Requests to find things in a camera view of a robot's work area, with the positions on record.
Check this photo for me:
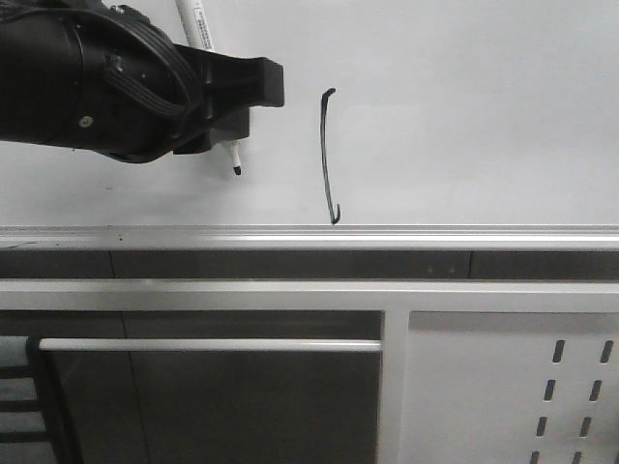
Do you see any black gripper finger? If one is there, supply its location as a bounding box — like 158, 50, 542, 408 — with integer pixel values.
177, 45, 284, 112
172, 107, 251, 155

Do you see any white perforated metal panel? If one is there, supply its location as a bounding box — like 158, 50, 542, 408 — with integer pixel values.
400, 312, 618, 463

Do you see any white whiteboard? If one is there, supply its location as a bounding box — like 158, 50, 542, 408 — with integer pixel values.
1, 1, 618, 249

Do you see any white horizontal bar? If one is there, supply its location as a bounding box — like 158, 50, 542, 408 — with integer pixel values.
39, 338, 382, 353

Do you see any white metal rack frame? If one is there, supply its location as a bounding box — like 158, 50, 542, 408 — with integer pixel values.
1, 279, 618, 463

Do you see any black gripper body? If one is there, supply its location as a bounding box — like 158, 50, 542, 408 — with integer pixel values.
1, 1, 201, 163

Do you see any white whiteboard marker pen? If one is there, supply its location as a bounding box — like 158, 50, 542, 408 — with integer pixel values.
175, 0, 242, 176

